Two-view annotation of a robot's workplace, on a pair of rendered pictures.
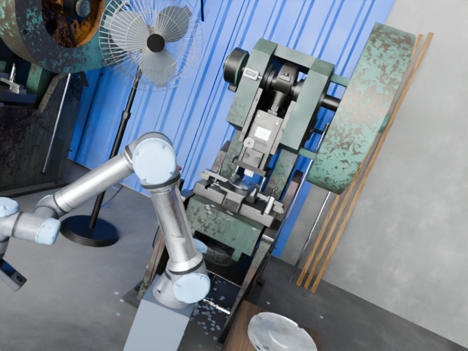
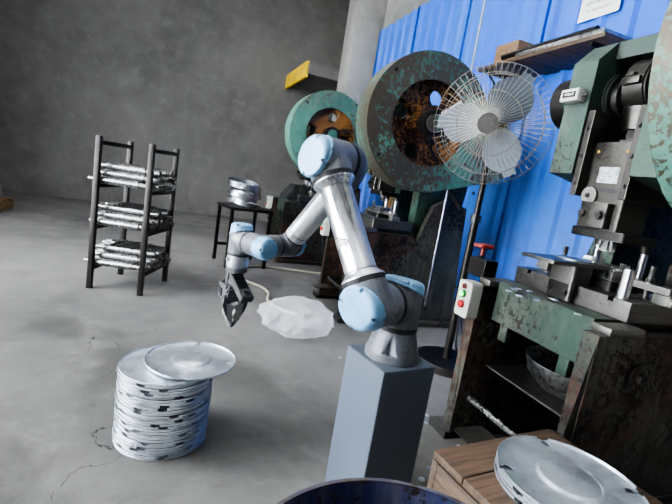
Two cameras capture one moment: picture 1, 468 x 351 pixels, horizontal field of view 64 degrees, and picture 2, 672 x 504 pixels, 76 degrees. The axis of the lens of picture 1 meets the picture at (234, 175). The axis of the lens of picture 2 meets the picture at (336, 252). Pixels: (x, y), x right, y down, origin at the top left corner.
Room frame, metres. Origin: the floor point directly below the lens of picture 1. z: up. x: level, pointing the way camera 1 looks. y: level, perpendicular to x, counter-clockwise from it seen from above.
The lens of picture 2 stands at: (0.45, -0.84, 0.91)
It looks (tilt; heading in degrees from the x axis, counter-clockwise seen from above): 9 degrees down; 58
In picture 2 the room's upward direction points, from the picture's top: 9 degrees clockwise
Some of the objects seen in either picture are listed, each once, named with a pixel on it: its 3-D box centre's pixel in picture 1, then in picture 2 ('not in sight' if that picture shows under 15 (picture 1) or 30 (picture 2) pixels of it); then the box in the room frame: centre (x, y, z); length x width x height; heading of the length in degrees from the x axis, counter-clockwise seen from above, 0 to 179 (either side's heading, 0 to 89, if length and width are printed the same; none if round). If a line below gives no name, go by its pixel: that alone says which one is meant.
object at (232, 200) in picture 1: (233, 198); (561, 277); (1.81, -0.04, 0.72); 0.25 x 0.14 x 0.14; 170
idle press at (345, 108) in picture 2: not in sight; (337, 184); (2.90, 3.32, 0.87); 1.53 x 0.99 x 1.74; 173
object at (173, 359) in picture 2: not in sight; (191, 358); (0.80, 0.53, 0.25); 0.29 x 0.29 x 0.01
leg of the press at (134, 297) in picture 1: (191, 209); (549, 327); (2.17, 0.17, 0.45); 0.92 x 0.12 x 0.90; 170
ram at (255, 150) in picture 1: (262, 138); (615, 185); (1.94, -0.07, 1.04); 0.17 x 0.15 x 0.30; 170
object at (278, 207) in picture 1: (272, 198); (652, 283); (1.95, -0.24, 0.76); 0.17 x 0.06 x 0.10; 80
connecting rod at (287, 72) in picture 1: (280, 96); (643, 114); (1.98, -0.07, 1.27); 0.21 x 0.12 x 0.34; 170
